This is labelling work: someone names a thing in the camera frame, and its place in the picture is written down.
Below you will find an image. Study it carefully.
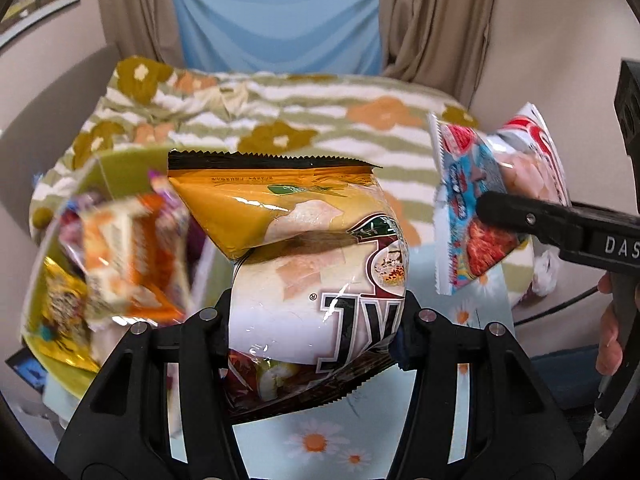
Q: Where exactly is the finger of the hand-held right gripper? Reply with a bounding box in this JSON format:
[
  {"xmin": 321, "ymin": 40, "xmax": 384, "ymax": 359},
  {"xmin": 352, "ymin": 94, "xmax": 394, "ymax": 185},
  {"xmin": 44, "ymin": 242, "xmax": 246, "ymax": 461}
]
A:
[{"xmin": 474, "ymin": 190, "xmax": 587, "ymax": 255}]

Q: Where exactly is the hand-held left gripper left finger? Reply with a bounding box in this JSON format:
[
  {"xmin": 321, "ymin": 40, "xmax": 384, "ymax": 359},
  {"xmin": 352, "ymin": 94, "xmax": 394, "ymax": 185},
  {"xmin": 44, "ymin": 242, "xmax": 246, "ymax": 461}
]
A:
[{"xmin": 54, "ymin": 299, "xmax": 242, "ymax": 480}]

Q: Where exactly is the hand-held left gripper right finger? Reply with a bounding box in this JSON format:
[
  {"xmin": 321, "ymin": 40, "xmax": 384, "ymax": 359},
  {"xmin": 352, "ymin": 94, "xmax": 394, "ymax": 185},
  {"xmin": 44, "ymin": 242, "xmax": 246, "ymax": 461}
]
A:
[{"xmin": 392, "ymin": 292, "xmax": 585, "ymax": 480}]

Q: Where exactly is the blue red snack packet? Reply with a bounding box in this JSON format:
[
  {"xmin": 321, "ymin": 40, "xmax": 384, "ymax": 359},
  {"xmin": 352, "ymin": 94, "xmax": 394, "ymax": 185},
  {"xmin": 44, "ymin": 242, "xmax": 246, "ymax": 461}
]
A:
[{"xmin": 429, "ymin": 101, "xmax": 572, "ymax": 297}]

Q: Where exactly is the yellow and brown snack packet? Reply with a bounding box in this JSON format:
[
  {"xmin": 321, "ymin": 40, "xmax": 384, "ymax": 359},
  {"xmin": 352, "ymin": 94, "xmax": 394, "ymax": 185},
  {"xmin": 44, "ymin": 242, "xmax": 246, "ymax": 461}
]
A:
[{"xmin": 166, "ymin": 149, "xmax": 412, "ymax": 422}]

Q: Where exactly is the orange and white snack packet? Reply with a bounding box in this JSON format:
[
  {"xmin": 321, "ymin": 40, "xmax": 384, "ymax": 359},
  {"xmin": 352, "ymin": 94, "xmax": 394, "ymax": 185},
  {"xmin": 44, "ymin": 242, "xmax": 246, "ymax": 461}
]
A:
[{"xmin": 77, "ymin": 194, "xmax": 193, "ymax": 327}]

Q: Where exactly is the gold snack packet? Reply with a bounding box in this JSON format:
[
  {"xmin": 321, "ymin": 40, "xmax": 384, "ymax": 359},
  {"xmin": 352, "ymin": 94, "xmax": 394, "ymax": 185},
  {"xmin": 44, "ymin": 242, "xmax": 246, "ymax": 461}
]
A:
[{"xmin": 40, "ymin": 256, "xmax": 103, "ymax": 373}]

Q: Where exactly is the purple cartoon snack packet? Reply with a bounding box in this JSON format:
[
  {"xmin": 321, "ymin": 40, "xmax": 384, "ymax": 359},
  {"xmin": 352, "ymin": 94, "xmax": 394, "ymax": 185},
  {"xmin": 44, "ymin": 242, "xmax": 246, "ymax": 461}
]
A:
[{"xmin": 147, "ymin": 169, "xmax": 176, "ymax": 198}]

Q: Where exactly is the yellow-green cardboard box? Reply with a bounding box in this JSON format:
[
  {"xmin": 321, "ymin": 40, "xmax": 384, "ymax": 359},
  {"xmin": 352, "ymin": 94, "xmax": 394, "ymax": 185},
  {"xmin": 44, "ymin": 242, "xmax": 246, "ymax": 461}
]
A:
[{"xmin": 21, "ymin": 146, "xmax": 221, "ymax": 401}]

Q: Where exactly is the person's right hand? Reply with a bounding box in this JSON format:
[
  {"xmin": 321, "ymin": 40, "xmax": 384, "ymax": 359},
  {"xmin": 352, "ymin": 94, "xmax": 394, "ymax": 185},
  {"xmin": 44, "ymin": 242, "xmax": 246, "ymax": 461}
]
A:
[{"xmin": 595, "ymin": 272, "xmax": 625, "ymax": 377}]

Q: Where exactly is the crumpled white tissue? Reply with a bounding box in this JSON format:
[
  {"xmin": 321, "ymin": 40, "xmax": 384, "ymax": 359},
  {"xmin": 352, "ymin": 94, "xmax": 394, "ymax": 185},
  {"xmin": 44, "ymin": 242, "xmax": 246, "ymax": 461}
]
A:
[{"xmin": 517, "ymin": 250, "xmax": 561, "ymax": 307}]

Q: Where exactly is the daisy print tablecloth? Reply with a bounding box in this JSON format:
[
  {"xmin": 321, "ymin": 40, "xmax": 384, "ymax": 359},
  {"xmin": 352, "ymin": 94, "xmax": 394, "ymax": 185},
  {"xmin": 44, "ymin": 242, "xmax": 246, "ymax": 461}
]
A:
[{"xmin": 165, "ymin": 245, "xmax": 531, "ymax": 480}]

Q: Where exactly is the dark blue cloth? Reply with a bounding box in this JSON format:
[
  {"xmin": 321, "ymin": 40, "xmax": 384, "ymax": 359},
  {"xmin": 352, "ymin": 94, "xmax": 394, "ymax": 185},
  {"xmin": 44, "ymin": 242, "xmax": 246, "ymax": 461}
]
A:
[{"xmin": 527, "ymin": 347, "xmax": 608, "ymax": 413}]

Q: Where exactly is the beige curtain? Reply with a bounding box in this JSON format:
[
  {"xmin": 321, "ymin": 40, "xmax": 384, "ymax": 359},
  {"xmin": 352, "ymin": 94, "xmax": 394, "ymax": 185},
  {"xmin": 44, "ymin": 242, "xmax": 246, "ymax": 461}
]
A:
[
  {"xmin": 377, "ymin": 0, "xmax": 501, "ymax": 108},
  {"xmin": 95, "ymin": 0, "xmax": 187, "ymax": 68}
]

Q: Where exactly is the dark blue flat object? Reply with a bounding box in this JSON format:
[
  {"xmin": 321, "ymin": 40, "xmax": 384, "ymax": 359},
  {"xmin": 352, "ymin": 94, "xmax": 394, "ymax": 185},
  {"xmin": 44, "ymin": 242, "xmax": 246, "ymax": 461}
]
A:
[{"xmin": 6, "ymin": 346, "xmax": 50, "ymax": 395}]

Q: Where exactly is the floral striped blanket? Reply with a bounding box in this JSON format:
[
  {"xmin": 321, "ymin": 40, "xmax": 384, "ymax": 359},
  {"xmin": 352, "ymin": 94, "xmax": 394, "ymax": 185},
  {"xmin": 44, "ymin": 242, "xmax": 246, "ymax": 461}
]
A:
[{"xmin": 27, "ymin": 55, "xmax": 566, "ymax": 311}]

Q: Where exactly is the light blue window cloth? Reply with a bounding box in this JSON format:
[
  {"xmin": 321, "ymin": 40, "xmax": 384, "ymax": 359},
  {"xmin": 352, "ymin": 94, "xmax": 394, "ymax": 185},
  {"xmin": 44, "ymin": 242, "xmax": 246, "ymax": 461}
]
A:
[{"xmin": 170, "ymin": 0, "xmax": 383, "ymax": 77}]

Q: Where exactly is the black cable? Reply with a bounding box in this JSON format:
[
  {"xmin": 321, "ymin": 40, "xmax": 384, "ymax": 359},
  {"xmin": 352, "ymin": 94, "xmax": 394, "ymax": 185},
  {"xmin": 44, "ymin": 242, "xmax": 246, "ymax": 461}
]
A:
[{"xmin": 510, "ymin": 285, "xmax": 601, "ymax": 325}]

